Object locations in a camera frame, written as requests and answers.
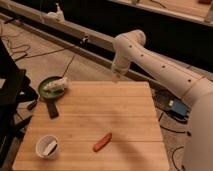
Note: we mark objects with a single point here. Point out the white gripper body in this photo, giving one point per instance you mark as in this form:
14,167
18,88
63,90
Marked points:
120,66

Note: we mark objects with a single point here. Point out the white object in cup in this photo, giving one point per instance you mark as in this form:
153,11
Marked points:
49,148

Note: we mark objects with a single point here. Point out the red sausage toy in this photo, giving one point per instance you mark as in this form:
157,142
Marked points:
102,142

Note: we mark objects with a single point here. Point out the green frying pan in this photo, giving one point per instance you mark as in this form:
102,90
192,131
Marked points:
49,97

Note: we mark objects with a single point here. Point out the white object on ledge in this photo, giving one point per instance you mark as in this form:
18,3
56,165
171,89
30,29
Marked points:
58,15

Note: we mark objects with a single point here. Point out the wooden ledge rail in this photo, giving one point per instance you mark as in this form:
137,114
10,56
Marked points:
184,40

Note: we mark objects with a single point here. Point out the black chair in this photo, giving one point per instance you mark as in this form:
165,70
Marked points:
15,90

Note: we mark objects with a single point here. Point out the white cloth in pan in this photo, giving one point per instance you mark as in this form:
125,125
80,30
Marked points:
59,84

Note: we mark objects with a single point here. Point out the blue box on floor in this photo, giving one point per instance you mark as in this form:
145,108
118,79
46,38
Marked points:
178,108

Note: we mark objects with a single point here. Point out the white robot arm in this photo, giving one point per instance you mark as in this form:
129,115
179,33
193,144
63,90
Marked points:
194,90

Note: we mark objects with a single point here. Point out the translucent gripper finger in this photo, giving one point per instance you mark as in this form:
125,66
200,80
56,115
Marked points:
115,78

